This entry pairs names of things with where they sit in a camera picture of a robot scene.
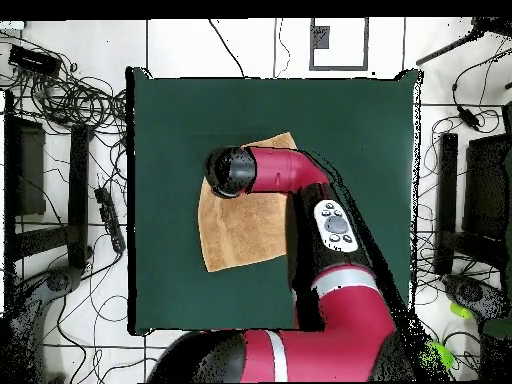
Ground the tan terry towel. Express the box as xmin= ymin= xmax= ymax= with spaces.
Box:
xmin=197 ymin=131 xmax=299 ymax=274

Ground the bright green bowl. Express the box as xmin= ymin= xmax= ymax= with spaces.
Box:
xmin=419 ymin=340 xmax=456 ymax=371

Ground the black electronics box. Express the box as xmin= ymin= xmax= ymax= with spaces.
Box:
xmin=8 ymin=44 xmax=63 ymax=77

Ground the grey pedestal leg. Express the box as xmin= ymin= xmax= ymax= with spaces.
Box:
xmin=7 ymin=265 xmax=85 ymax=381
xmin=441 ymin=273 xmax=511 ymax=321

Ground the black power adapter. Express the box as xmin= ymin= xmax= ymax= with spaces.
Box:
xmin=455 ymin=104 xmax=481 ymax=131

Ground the dark green bin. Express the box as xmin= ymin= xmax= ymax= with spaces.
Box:
xmin=478 ymin=315 xmax=512 ymax=381

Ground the black shelf frame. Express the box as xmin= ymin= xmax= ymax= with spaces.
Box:
xmin=3 ymin=90 xmax=81 ymax=277
xmin=463 ymin=101 xmax=512 ymax=281

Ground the small green plastic cup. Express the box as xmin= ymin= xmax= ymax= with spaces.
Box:
xmin=449 ymin=301 xmax=474 ymax=320

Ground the grey square floor frame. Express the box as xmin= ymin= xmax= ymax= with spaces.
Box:
xmin=308 ymin=17 xmax=370 ymax=72

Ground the black power strip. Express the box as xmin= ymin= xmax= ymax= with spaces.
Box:
xmin=94 ymin=186 xmax=127 ymax=254

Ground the dark green table cloth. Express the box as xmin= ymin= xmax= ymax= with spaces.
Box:
xmin=125 ymin=66 xmax=424 ymax=336

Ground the black tripod leg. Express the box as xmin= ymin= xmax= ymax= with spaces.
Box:
xmin=415 ymin=17 xmax=512 ymax=67

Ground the tangled black cable bundle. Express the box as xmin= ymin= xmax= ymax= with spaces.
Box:
xmin=7 ymin=67 xmax=127 ymax=135

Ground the black upright post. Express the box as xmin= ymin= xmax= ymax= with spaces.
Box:
xmin=67 ymin=124 xmax=95 ymax=269
xmin=434 ymin=132 xmax=460 ymax=276

